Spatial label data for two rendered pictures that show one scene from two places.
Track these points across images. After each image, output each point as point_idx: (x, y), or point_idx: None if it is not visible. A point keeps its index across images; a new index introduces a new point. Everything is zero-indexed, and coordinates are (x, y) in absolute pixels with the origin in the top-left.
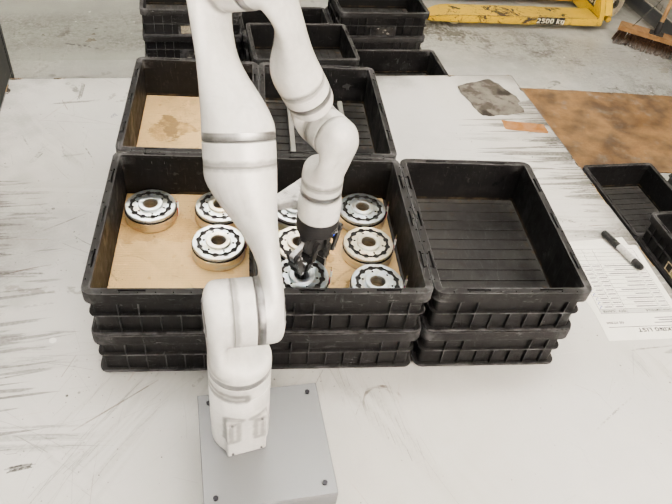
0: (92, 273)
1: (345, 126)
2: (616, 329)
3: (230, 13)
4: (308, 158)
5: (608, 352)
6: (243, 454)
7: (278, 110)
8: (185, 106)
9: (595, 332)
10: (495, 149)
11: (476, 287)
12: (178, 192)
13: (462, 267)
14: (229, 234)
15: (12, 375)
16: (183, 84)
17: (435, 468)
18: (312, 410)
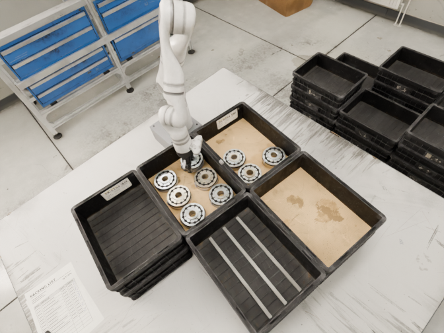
0: (246, 106)
1: (160, 108)
2: (66, 271)
3: (184, 35)
4: (184, 127)
5: (71, 254)
6: None
7: (298, 276)
8: (343, 235)
9: (77, 263)
10: None
11: (127, 213)
12: None
13: (137, 220)
14: (233, 162)
15: (266, 117)
16: None
17: (131, 167)
18: (167, 139)
